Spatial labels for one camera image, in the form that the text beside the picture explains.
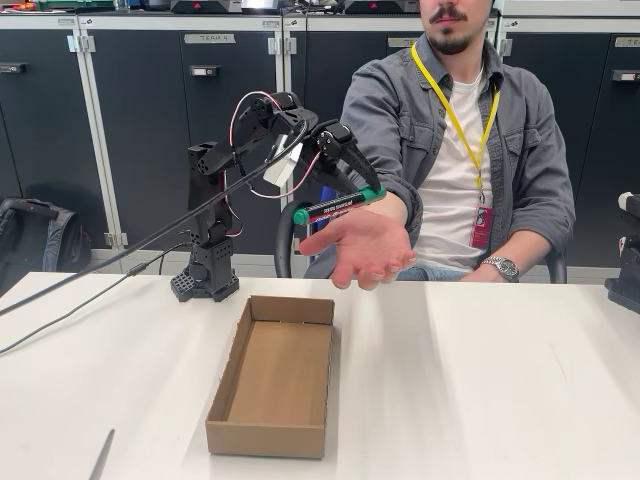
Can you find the black idle robot arm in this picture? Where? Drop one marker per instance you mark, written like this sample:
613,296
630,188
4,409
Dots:
627,290

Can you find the silver device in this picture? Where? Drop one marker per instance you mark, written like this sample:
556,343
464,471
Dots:
260,5

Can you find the thin grey strip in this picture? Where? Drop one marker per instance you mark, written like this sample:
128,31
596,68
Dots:
102,455

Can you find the silver wristwatch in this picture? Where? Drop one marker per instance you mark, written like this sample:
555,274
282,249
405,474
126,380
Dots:
506,268

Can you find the man in grey shirt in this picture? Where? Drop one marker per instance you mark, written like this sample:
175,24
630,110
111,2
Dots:
450,165

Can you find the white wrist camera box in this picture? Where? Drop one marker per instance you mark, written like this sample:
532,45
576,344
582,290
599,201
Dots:
282,170

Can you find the open cardboard box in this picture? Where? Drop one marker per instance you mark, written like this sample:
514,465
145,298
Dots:
280,370

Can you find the black backpack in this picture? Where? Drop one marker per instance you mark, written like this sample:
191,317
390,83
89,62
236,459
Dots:
30,235

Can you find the person's right hand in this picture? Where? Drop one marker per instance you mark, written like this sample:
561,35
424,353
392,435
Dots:
372,245

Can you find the green board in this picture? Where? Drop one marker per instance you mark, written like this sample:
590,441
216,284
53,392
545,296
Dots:
75,5

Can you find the grey cabinet hinge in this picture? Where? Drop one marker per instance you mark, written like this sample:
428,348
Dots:
81,43
281,46
503,47
116,239

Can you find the black box with red triangle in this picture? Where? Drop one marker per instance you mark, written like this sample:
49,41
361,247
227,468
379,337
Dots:
200,6
375,6

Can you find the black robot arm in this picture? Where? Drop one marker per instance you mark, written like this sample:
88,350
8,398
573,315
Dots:
205,200

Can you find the person's right forearm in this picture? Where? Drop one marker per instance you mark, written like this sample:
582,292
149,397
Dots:
396,207

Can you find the green marker pen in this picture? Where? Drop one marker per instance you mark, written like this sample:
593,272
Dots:
330,206

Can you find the red yellow screwdriver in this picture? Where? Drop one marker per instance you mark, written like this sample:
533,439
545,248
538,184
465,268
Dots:
20,7

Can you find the person's left forearm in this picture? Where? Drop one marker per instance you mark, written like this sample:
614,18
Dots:
540,245

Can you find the person's left hand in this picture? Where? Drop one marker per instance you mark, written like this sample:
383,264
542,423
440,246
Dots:
480,275

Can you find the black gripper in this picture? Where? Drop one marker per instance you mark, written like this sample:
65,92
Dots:
331,150

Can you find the grey tape label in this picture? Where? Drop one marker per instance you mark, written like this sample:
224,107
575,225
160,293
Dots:
210,38
400,42
627,42

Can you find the pink id badge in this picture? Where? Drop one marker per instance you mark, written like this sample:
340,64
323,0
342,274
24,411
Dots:
480,227

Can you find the clear glass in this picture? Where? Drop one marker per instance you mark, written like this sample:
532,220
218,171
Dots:
122,5

